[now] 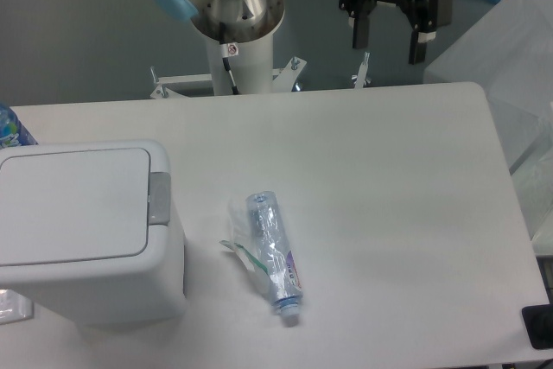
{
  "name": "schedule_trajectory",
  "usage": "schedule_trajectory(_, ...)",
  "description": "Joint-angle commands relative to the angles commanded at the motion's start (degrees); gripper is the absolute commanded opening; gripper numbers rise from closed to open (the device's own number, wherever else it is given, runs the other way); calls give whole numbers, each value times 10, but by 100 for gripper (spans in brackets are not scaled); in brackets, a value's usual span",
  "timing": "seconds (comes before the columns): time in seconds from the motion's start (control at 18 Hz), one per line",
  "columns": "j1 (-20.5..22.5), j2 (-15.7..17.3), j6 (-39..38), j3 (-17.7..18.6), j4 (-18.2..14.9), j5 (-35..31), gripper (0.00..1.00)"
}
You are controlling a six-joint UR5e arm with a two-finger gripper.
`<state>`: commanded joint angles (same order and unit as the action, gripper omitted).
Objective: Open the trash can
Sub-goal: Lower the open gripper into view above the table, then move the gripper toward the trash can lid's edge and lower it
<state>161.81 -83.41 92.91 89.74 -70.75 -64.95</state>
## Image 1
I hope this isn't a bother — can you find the grey trash can push button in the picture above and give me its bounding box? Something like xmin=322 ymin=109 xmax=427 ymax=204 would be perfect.
xmin=148 ymin=172 xmax=171 ymax=226

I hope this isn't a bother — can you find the white trash can lid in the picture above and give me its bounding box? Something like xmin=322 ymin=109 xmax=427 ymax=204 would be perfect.
xmin=1 ymin=149 xmax=150 ymax=265

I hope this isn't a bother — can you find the white trash can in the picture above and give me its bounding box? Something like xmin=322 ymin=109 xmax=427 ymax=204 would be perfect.
xmin=1 ymin=139 xmax=186 ymax=325

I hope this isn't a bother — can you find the torn bottle label wrapper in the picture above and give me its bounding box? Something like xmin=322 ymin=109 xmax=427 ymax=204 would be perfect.
xmin=220 ymin=197 xmax=270 ymax=298

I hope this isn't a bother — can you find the crushed clear plastic bottle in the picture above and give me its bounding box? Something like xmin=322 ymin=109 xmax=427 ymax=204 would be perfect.
xmin=246 ymin=191 xmax=303 ymax=328

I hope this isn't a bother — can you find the black device at table edge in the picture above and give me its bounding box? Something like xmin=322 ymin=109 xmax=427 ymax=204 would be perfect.
xmin=522 ymin=304 xmax=552 ymax=350

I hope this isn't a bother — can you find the blue labelled water bottle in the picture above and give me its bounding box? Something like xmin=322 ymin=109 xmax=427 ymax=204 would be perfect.
xmin=1 ymin=104 xmax=38 ymax=149

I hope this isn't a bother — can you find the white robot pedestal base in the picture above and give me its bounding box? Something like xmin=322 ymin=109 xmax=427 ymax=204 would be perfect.
xmin=150 ymin=36 xmax=307 ymax=99

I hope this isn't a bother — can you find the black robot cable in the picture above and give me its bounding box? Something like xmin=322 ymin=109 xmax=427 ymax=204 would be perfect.
xmin=218 ymin=22 xmax=240 ymax=96

